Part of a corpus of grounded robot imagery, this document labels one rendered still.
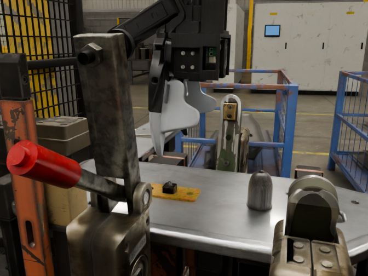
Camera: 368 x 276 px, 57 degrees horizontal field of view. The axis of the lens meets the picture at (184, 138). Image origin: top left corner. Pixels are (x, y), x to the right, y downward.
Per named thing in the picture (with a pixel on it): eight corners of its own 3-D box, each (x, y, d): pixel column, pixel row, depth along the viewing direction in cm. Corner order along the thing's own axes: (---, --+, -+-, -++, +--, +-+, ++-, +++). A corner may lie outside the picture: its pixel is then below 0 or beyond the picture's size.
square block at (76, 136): (101, 267, 79) (89, 116, 69) (81, 291, 72) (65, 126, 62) (72, 261, 81) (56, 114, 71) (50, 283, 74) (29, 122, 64)
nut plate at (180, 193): (201, 191, 49) (201, 183, 49) (194, 202, 46) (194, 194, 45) (147, 184, 51) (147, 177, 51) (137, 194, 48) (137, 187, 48)
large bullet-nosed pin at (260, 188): (271, 212, 46) (275, 167, 45) (269, 223, 43) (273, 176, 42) (247, 208, 47) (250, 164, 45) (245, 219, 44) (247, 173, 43)
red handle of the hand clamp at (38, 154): (145, 187, 34) (50, 140, 20) (141, 208, 34) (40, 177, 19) (109, 182, 36) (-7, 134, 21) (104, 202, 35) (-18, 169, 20)
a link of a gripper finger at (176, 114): (190, 158, 37) (202, 78, 39) (141, 152, 39) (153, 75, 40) (197, 161, 40) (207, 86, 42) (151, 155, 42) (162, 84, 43)
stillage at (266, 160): (199, 157, 363) (200, 68, 337) (276, 163, 347) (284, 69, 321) (173, 211, 250) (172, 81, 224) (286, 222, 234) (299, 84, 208)
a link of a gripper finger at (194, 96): (216, 138, 50) (212, 84, 44) (177, 134, 51) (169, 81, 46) (220, 125, 52) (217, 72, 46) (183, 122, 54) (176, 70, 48)
